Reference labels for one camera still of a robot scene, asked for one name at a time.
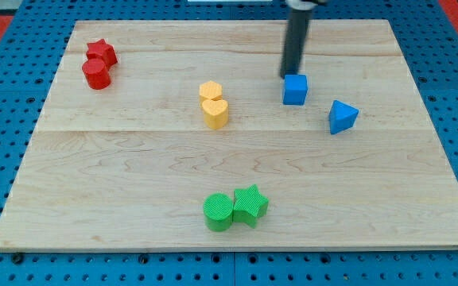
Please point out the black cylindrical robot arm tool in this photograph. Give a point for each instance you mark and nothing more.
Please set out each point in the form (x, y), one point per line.
(297, 26)

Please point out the green star block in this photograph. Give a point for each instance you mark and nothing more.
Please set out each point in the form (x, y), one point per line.
(249, 205)

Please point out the red star block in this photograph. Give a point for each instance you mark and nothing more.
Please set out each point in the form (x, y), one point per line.
(101, 50)

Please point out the yellow heart block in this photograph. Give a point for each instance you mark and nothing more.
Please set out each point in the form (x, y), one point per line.
(216, 113)

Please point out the yellow hexagon block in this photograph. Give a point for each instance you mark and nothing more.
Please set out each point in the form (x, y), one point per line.
(210, 90)

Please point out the green cylinder block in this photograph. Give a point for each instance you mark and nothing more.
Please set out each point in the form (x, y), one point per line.
(218, 212)

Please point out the light wooden board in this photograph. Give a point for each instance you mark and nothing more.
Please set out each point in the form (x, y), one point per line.
(127, 168)

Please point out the blue cube block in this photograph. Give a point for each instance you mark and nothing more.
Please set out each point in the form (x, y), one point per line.
(295, 90)

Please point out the blue triangle block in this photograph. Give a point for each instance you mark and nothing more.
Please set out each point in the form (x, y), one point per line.
(341, 117)

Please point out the red cylinder block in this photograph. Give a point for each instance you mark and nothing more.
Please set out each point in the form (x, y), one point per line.
(96, 74)

